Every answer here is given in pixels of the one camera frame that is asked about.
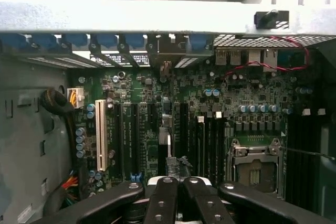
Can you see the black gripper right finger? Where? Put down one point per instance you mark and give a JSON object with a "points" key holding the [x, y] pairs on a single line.
{"points": [[210, 205]]}

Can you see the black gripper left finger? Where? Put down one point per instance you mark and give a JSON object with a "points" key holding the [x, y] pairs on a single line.
{"points": [[160, 203]]}

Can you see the installed green RAM stick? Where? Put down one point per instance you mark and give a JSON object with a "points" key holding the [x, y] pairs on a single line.
{"points": [[200, 145]]}

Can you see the metal CPU socket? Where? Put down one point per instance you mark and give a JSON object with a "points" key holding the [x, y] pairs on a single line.
{"points": [[254, 155]]}

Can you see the black expansion slot blue latch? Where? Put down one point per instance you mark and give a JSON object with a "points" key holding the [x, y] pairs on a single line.
{"points": [[134, 137]]}

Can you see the black long expansion slot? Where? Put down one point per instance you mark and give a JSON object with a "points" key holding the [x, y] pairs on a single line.
{"points": [[117, 140], [183, 129]]}

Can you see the short black expansion slot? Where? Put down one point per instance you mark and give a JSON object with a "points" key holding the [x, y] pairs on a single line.
{"points": [[152, 113]]}

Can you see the white PCI expansion slot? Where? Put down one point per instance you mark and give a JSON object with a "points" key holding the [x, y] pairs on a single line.
{"points": [[101, 134]]}

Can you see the thin metal locking lever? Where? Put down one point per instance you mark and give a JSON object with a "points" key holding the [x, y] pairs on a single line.
{"points": [[307, 153]]}

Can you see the green motherboard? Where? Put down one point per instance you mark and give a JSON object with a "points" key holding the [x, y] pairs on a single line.
{"points": [[236, 87]]}

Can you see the white power connector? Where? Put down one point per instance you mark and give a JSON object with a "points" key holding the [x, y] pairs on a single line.
{"points": [[77, 98]]}

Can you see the blue slot retainer clip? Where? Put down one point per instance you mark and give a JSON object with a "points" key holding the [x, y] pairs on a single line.
{"points": [[200, 41], [14, 40], [44, 40], [76, 40], [134, 41], [107, 41]]}

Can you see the black open PC case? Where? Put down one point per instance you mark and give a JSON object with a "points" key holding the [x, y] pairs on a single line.
{"points": [[78, 19]]}

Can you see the black intrusion switch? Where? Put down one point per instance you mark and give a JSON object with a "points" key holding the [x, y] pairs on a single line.
{"points": [[270, 19]]}

